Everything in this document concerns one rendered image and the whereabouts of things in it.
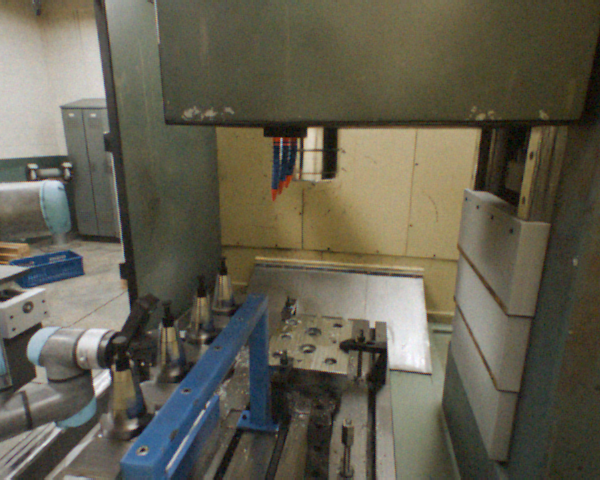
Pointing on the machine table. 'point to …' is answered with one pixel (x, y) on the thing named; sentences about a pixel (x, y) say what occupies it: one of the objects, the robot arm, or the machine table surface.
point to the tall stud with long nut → (347, 446)
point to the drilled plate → (327, 376)
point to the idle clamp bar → (318, 441)
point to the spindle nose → (318, 155)
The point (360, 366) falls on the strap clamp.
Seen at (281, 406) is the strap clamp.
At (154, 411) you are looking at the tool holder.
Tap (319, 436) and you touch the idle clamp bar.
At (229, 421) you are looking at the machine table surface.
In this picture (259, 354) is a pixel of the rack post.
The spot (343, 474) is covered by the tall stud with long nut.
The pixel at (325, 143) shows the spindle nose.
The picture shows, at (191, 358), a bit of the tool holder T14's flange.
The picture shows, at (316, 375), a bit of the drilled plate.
